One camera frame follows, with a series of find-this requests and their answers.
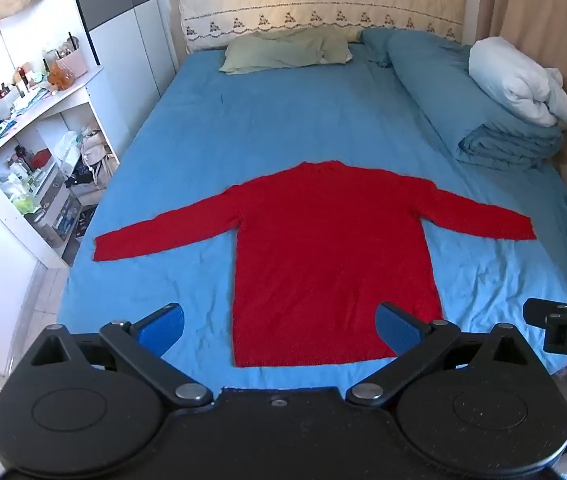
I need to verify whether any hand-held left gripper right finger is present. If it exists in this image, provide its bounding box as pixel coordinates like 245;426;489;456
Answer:
346;301;535;409

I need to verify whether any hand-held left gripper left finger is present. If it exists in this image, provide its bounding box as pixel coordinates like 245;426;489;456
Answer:
28;303;214;409

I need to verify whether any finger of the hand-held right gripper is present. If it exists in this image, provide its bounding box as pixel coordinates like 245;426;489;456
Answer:
522;298;567;328

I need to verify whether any red knit sweater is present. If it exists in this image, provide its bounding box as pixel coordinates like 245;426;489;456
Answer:
94;160;537;368

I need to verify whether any beige cloth bag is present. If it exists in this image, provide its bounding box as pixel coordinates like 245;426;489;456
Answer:
80;130;115;171

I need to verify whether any white plastic bag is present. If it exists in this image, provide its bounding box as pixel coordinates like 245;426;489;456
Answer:
56;131;82;176

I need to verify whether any white folded duvet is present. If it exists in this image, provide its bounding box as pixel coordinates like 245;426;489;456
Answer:
468;36;567;127

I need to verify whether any folded blue duvet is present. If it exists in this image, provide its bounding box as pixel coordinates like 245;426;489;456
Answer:
362;27;564;168

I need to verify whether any bed with blue sheet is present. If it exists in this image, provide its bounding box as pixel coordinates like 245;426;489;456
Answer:
56;40;567;396

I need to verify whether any white shelf unit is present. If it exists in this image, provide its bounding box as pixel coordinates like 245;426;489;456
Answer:
0;65;119;268

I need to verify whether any orange plush toy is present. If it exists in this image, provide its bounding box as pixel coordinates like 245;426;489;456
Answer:
47;66;75;90

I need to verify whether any white and grey wardrobe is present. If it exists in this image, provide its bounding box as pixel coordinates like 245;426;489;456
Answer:
66;0;179;156

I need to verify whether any pink storage container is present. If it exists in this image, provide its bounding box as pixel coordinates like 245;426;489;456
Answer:
56;50;89;79

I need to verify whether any beige curtain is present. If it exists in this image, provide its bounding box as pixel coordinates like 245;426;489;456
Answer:
488;0;567;261

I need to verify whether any pale green pillow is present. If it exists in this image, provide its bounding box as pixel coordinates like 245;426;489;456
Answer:
219;27;353;75

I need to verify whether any cream embroidered headboard cover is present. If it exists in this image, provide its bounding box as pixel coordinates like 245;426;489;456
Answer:
178;0;465;53

